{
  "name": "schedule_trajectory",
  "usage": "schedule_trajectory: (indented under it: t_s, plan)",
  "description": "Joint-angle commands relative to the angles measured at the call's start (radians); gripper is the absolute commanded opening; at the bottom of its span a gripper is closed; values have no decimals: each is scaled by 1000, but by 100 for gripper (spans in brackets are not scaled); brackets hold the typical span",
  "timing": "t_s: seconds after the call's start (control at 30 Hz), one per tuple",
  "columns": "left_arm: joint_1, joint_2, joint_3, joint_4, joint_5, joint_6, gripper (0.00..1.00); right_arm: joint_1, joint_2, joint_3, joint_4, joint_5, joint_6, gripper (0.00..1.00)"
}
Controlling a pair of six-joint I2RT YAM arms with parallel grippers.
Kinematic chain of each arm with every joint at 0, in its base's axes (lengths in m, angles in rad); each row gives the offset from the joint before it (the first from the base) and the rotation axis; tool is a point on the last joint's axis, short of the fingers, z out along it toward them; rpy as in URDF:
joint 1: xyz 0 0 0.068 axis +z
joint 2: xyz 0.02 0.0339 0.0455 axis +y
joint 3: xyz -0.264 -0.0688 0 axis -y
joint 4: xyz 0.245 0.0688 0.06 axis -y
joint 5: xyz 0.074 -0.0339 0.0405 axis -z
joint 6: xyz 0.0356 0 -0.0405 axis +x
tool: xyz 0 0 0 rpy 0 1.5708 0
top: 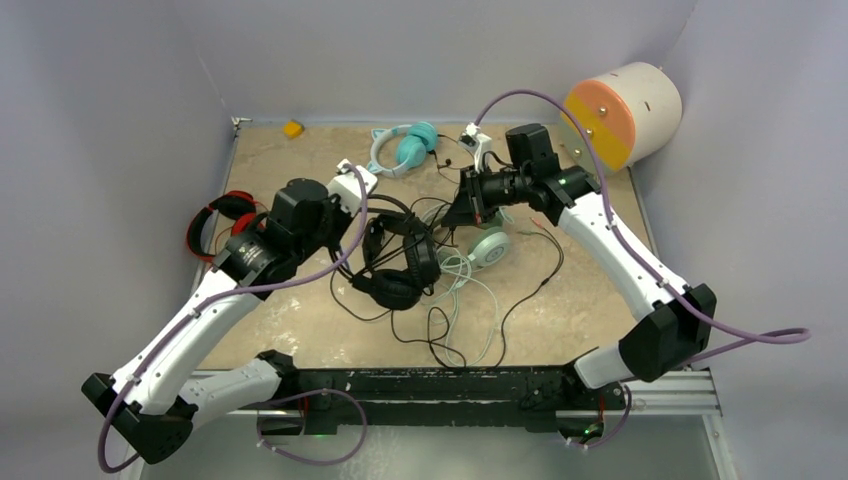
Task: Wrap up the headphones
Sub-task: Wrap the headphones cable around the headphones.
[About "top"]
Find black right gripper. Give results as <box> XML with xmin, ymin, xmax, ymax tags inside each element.
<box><xmin>443</xmin><ymin>163</ymin><xmax>533</xmax><ymax>227</ymax></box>

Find black blue gaming headphones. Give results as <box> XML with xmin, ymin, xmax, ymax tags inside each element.
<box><xmin>330</xmin><ymin>194</ymin><xmax>441</xmax><ymax>322</ymax></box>

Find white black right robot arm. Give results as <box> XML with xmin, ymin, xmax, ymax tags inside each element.
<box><xmin>441</xmin><ymin>123</ymin><xmax>717</xmax><ymax>407</ymax></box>

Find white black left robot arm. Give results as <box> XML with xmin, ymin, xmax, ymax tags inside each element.
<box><xmin>81</xmin><ymin>166</ymin><xmax>378</xmax><ymax>474</ymax></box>

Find mint green headphones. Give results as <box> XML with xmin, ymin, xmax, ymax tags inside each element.
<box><xmin>417</xmin><ymin>201</ymin><xmax>554</xmax><ymax>369</ymax></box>

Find small black headphones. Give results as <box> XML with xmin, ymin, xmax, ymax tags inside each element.
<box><xmin>360</xmin><ymin>195</ymin><xmax>566</xmax><ymax>369</ymax></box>

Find teal cat ear headphones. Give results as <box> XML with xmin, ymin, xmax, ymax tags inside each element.
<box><xmin>366</xmin><ymin>122</ymin><xmax>462</xmax><ymax>179</ymax></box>

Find red headphones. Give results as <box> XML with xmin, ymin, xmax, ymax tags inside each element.
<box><xmin>185</xmin><ymin>190</ymin><xmax>268</xmax><ymax>263</ymax></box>

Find small yellow block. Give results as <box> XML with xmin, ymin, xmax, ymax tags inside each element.
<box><xmin>281</xmin><ymin>120</ymin><xmax>305</xmax><ymax>139</ymax></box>

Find round pastel drawer box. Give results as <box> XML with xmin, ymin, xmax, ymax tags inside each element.
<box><xmin>562</xmin><ymin>62</ymin><xmax>683</xmax><ymax>175</ymax></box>

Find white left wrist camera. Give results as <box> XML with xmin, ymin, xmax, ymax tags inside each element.
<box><xmin>326</xmin><ymin>159</ymin><xmax>378</xmax><ymax>217</ymax></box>

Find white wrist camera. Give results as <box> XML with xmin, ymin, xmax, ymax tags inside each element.
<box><xmin>457</xmin><ymin>122</ymin><xmax>492</xmax><ymax>173</ymax></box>
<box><xmin>326</xmin><ymin>159</ymin><xmax>378</xmax><ymax>217</ymax></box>

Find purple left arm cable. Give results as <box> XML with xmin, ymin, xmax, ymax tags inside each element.
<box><xmin>97</xmin><ymin>162</ymin><xmax>371</xmax><ymax>475</ymax></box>

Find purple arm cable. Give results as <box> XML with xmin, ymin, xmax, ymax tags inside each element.
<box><xmin>472</xmin><ymin>89</ymin><xmax>812</xmax><ymax>366</ymax></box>
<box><xmin>97</xmin><ymin>162</ymin><xmax>371</xmax><ymax>475</ymax></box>

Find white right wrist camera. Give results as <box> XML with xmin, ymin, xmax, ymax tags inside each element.
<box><xmin>457</xmin><ymin>122</ymin><xmax>492</xmax><ymax>173</ymax></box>

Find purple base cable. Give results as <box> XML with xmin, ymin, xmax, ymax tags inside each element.
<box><xmin>256</xmin><ymin>384</ymin><xmax>371</xmax><ymax>466</ymax></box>

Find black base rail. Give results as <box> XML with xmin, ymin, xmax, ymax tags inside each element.
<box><xmin>265</xmin><ymin>365</ymin><xmax>626</xmax><ymax>436</ymax></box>

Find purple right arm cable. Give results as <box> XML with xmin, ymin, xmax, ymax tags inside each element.
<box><xmin>472</xmin><ymin>89</ymin><xmax>812</xmax><ymax>366</ymax></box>

